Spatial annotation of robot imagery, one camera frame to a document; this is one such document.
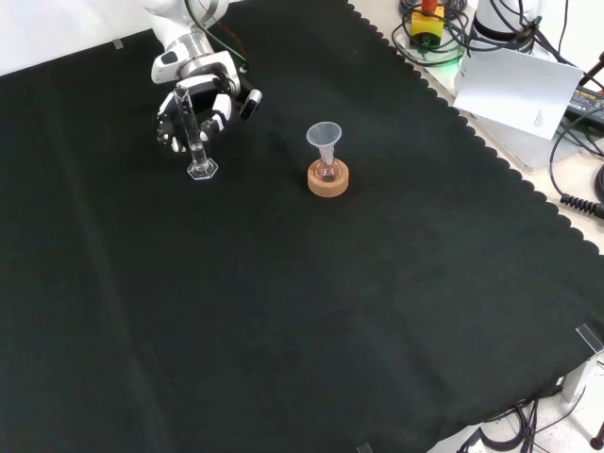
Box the black power adapter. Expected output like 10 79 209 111
563 87 604 127

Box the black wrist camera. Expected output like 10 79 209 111
238 88 263 122

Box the cork ring stand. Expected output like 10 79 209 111
307 159 351 197

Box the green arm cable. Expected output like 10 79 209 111
184 0 250 68

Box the black scalloped table cloth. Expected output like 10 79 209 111
0 0 604 453

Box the clear glass graduated cylinder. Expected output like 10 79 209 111
173 87 219 182

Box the small round-bottom glass flask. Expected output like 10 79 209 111
316 149 340 184

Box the clear plastic funnel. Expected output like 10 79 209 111
305 121 343 162

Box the black floor cable bundle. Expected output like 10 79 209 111
456 398 591 453

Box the white paper card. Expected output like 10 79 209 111
452 46 585 142

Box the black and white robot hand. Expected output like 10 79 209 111
150 40 243 155

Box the yellow emergency stop button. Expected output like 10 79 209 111
409 0 445 51

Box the black coiled cable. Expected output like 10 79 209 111
548 126 604 216

